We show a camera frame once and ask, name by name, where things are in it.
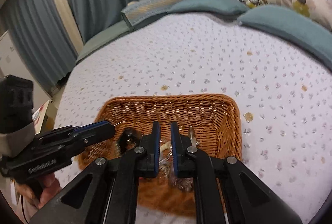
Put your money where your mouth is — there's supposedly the right teal pillow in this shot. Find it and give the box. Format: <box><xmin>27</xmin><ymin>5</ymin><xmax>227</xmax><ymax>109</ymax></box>
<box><xmin>237</xmin><ymin>5</ymin><xmax>331</xmax><ymax>69</ymax></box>

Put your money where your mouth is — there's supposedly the lilac floral bedspread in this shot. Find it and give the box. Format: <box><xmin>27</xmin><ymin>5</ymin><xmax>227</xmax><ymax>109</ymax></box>
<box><xmin>55</xmin><ymin>13</ymin><xmax>331</xmax><ymax>223</ymax></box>

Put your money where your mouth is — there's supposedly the brown wicker basket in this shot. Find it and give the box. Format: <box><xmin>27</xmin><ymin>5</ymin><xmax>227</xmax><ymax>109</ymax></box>
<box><xmin>77</xmin><ymin>94</ymin><xmax>242</xmax><ymax>218</ymax></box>

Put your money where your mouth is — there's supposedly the folded teal blanket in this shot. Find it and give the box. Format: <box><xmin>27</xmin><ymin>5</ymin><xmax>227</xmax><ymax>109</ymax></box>
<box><xmin>121</xmin><ymin>0</ymin><xmax>183</xmax><ymax>30</ymax></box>

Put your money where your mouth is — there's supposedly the teal pillow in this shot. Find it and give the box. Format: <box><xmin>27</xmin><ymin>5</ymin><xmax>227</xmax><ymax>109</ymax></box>
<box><xmin>168</xmin><ymin>0</ymin><xmax>250</xmax><ymax>17</ymax></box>
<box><xmin>237</xmin><ymin>5</ymin><xmax>331</xmax><ymax>69</ymax></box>

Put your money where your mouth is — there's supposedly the beige side table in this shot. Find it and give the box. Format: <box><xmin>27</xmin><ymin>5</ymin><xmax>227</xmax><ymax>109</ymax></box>
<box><xmin>32</xmin><ymin>100</ymin><xmax>57</xmax><ymax>134</ymax></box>

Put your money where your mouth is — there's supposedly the left hand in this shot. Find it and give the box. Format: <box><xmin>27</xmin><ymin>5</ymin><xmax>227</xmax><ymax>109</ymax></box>
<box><xmin>16</xmin><ymin>173</ymin><xmax>61</xmax><ymax>209</ymax></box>

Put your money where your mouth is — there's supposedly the black wrist watch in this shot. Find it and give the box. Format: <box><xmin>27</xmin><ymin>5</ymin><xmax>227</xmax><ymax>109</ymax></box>
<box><xmin>114</xmin><ymin>127</ymin><xmax>142</xmax><ymax>157</ymax></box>

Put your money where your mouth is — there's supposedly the left teal pillow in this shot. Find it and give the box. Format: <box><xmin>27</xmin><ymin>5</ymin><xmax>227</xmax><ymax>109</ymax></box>
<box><xmin>168</xmin><ymin>0</ymin><xmax>250</xmax><ymax>17</ymax></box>

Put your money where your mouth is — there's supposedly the silver chain jewelry pile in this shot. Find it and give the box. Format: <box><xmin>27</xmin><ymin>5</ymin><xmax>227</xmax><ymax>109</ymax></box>
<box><xmin>157</xmin><ymin>124</ymin><xmax>201</xmax><ymax>192</ymax></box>

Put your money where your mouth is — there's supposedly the blue curtain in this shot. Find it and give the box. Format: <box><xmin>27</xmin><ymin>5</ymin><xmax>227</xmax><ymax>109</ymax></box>
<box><xmin>1</xmin><ymin>0</ymin><xmax>136</xmax><ymax>91</ymax></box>

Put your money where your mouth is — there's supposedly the cream ring bracelet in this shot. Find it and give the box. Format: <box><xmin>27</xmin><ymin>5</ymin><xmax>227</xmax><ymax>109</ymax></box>
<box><xmin>159</xmin><ymin>141</ymin><xmax>172</xmax><ymax>156</ymax></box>

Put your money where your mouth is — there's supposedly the left tracker black box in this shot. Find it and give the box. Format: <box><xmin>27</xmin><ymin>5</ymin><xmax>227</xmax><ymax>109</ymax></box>
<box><xmin>0</xmin><ymin>74</ymin><xmax>36</xmax><ymax>157</ymax></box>

